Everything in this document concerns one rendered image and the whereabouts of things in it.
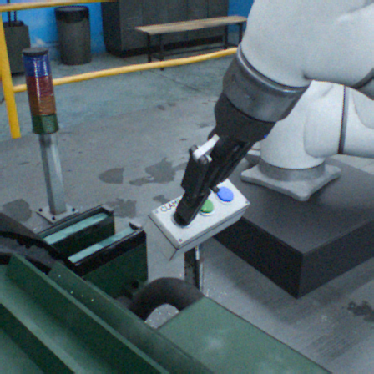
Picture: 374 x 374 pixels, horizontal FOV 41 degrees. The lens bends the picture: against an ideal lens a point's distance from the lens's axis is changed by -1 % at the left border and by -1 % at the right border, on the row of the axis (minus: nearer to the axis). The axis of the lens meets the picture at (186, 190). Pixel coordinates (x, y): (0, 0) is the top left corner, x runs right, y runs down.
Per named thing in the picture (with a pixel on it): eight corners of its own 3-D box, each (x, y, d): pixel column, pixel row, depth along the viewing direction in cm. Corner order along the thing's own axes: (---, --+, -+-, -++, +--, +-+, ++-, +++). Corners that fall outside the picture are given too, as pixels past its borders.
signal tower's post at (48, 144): (53, 224, 125) (27, 55, 105) (35, 213, 130) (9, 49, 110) (79, 212, 130) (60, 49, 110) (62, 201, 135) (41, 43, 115)
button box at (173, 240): (169, 263, 77) (180, 245, 74) (140, 229, 80) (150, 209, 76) (239, 220, 88) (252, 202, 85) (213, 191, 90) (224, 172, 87)
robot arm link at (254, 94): (223, 41, 54) (203, 83, 58) (281, 97, 51) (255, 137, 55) (273, 29, 60) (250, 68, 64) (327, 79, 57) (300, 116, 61)
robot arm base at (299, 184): (268, 150, 137) (269, 131, 134) (342, 174, 123) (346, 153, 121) (225, 174, 125) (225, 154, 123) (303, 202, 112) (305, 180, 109)
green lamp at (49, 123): (41, 136, 115) (38, 118, 113) (27, 129, 119) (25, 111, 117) (63, 128, 119) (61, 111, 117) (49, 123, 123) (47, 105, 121)
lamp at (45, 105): (38, 118, 113) (36, 98, 111) (25, 111, 117) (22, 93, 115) (61, 111, 117) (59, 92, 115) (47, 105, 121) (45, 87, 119)
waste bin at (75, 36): (84, 56, 608) (79, 4, 579) (98, 63, 580) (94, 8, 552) (54, 61, 588) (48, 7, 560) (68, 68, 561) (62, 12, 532)
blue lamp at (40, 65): (33, 78, 109) (30, 58, 107) (19, 73, 113) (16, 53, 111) (57, 73, 113) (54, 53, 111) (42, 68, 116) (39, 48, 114)
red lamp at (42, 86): (36, 98, 111) (33, 78, 109) (22, 93, 115) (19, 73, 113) (59, 92, 115) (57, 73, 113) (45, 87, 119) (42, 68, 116)
